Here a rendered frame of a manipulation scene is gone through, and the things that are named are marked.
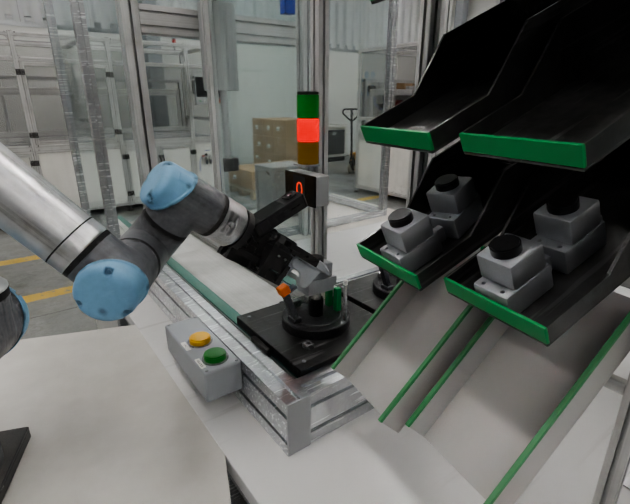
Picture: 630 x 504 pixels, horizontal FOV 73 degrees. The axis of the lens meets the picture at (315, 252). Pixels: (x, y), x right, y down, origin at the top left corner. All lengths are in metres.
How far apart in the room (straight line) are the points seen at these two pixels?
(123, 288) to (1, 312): 0.33
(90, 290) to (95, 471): 0.35
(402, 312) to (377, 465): 0.24
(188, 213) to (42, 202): 0.19
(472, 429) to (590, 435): 0.36
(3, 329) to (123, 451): 0.27
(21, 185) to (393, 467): 0.64
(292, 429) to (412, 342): 0.24
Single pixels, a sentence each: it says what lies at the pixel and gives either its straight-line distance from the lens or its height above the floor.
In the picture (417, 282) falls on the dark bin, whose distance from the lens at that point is 0.52.
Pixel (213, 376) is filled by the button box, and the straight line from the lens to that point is 0.79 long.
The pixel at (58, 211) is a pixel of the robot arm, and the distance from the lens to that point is 0.58.
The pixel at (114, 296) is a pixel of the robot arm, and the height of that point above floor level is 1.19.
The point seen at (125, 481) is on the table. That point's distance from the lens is 0.79.
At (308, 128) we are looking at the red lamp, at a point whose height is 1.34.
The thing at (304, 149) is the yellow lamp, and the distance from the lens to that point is 0.99.
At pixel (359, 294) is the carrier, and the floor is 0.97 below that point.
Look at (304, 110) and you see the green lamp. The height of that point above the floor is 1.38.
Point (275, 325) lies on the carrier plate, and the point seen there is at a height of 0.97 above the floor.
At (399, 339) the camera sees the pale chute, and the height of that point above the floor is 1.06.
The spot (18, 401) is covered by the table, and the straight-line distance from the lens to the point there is 1.03.
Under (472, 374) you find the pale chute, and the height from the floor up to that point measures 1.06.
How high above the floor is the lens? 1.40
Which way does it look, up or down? 20 degrees down
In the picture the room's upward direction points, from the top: straight up
